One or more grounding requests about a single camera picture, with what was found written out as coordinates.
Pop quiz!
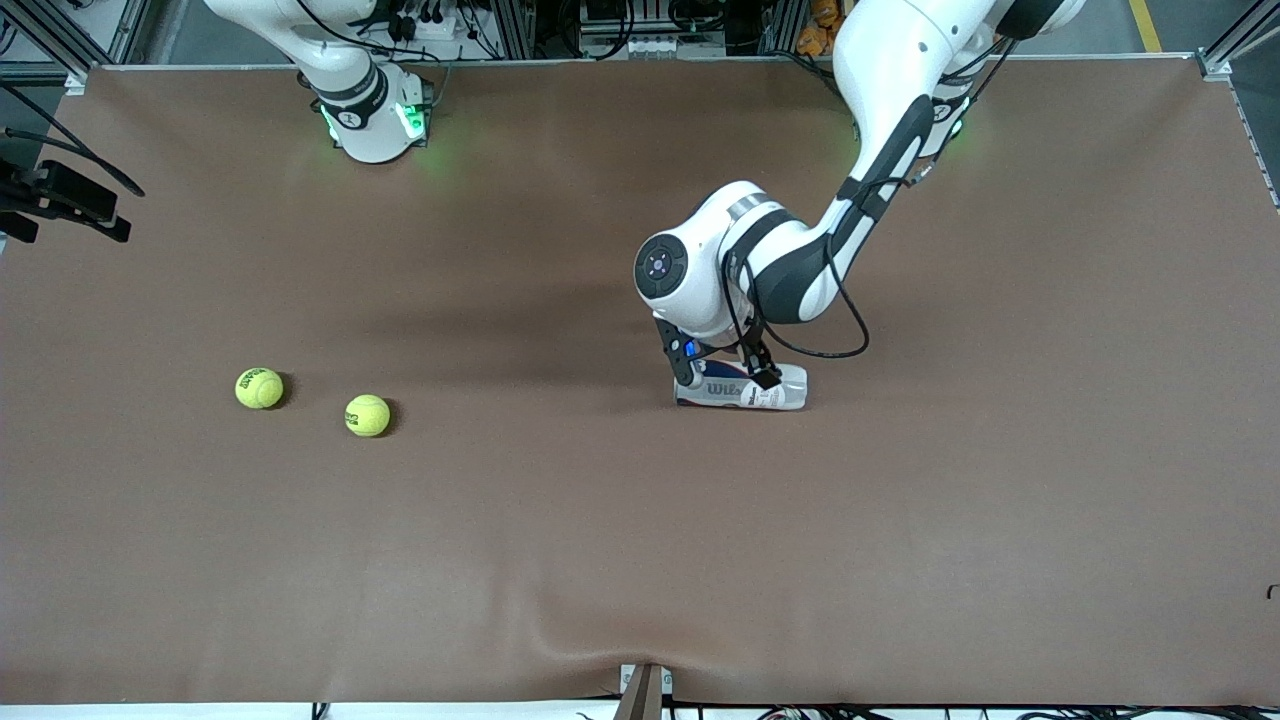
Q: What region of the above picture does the camera mount post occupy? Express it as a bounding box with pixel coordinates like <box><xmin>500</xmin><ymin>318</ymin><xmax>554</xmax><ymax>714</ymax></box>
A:
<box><xmin>618</xmin><ymin>663</ymin><xmax>674</xmax><ymax>720</ymax></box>

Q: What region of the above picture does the brown table mat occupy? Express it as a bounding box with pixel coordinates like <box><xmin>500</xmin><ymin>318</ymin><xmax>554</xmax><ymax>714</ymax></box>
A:
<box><xmin>0</xmin><ymin>55</ymin><xmax>1280</xmax><ymax>706</ymax></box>

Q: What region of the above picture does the pile of orange objects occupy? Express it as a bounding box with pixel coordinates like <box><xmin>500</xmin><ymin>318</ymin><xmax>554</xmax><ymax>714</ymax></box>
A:
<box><xmin>797</xmin><ymin>0</ymin><xmax>843</xmax><ymax>57</ymax></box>

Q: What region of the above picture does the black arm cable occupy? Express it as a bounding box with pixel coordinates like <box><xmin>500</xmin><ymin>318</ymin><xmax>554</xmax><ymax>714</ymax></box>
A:
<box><xmin>0</xmin><ymin>83</ymin><xmax>146</xmax><ymax>199</ymax></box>
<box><xmin>722</xmin><ymin>150</ymin><xmax>871</xmax><ymax>376</ymax></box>

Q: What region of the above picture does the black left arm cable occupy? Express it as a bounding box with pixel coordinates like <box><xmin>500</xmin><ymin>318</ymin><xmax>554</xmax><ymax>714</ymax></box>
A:
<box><xmin>722</xmin><ymin>150</ymin><xmax>871</xmax><ymax>376</ymax></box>

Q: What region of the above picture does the aluminium frame post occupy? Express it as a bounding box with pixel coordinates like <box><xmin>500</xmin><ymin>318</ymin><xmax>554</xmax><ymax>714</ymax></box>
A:
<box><xmin>765</xmin><ymin>0</ymin><xmax>806</xmax><ymax>56</ymax></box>
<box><xmin>490</xmin><ymin>0</ymin><xmax>536</xmax><ymax>59</ymax></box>

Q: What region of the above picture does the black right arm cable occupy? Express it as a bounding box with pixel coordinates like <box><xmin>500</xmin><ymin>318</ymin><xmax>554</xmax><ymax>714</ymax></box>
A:
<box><xmin>0</xmin><ymin>83</ymin><xmax>146</xmax><ymax>199</ymax></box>

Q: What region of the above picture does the white terminal block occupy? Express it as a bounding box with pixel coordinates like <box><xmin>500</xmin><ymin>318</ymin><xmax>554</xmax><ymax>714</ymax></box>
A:
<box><xmin>610</xmin><ymin>35</ymin><xmax>693</xmax><ymax>59</ymax></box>

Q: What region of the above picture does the Wilson tennis ball can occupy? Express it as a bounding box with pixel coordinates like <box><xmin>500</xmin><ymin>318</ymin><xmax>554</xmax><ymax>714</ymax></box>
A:
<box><xmin>675</xmin><ymin>360</ymin><xmax>809</xmax><ymax>412</ymax></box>

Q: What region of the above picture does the yellow tennis ball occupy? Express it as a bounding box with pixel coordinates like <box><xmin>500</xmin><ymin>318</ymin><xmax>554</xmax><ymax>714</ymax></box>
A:
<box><xmin>344</xmin><ymin>394</ymin><xmax>392</xmax><ymax>438</ymax></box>
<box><xmin>235</xmin><ymin>367</ymin><xmax>285</xmax><ymax>411</ymax></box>

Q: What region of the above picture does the white power strip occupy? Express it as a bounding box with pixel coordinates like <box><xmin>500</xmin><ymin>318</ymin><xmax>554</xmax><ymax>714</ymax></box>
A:
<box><xmin>380</xmin><ymin>0</ymin><xmax>461</xmax><ymax>43</ymax></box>

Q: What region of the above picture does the aluminium frame rail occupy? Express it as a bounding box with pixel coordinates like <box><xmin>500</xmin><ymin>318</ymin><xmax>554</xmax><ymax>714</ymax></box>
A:
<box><xmin>1198</xmin><ymin>0</ymin><xmax>1280</xmax><ymax>211</ymax></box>

